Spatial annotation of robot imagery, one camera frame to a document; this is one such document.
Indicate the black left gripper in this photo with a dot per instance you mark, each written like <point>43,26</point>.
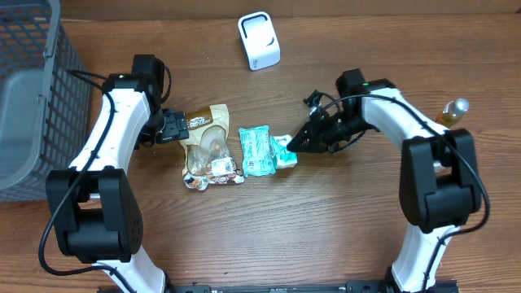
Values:
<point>177,127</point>

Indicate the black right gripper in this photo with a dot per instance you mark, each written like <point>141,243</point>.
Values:
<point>314,131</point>

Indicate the teal tissue pack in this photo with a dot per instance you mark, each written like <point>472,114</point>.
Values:
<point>283,158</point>

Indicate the brown snack packet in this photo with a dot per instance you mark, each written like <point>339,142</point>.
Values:
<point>208,160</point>

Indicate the light blue wipes pack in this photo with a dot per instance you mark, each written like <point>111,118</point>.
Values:
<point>257,157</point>

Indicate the yellow bottle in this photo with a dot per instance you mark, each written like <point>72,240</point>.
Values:
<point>452,112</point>

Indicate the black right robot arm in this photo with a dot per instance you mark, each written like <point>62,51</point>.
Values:
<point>439,184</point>

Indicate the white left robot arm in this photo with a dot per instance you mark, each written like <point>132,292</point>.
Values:
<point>96,223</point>

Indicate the white barcode scanner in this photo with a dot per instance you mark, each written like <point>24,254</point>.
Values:
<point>259,39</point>

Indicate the dark grey plastic basket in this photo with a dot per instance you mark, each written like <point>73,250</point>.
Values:
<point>44,111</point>

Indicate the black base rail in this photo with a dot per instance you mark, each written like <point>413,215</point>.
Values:
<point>285,289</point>

